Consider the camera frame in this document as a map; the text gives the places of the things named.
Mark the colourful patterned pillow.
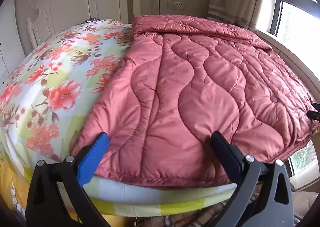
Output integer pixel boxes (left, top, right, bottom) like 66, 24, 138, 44
78, 18, 100, 25

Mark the floral bed sheet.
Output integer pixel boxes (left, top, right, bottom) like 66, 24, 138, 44
1, 20, 235, 216

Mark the pink quilted comforter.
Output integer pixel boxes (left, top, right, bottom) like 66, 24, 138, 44
72, 15, 319, 187

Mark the white wardrobe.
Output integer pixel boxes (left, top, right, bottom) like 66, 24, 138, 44
0, 0, 25, 87

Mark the white wooden headboard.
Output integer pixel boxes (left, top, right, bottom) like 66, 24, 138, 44
27, 0, 140, 48

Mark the yellow blanket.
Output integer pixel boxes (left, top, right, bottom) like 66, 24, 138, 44
0, 159, 29, 219

